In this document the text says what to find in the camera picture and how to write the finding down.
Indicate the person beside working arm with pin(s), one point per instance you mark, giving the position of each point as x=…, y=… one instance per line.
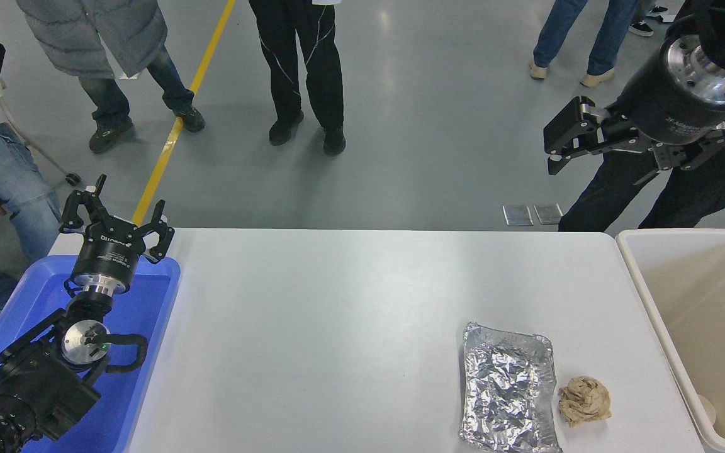
x=614, y=189

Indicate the standing person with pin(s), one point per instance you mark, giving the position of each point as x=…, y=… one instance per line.
x=92, y=38
x=303, y=63
x=642, y=26
x=608, y=31

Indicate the white wheeled chair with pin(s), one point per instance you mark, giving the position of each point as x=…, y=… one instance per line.
x=29, y=143

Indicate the large pale plastic bin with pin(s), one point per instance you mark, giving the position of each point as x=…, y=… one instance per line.
x=702, y=302

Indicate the blue plastic tray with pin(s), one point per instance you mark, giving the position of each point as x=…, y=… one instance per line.
x=139, y=314

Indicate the seated person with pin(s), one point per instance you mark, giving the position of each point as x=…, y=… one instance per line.
x=4, y=170

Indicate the crumpled tan paper ball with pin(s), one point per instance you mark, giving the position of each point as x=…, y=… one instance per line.
x=584, y=401

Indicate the foil plate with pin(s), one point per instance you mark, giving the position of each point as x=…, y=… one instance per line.
x=507, y=390

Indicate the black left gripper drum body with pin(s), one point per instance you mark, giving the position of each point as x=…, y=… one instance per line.
x=107, y=258

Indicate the metal floor plate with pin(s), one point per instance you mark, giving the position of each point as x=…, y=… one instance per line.
x=517, y=215
x=548, y=214

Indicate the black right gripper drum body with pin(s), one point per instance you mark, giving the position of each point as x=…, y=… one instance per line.
x=658, y=104

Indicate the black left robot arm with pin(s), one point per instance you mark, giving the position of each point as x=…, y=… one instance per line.
x=35, y=377

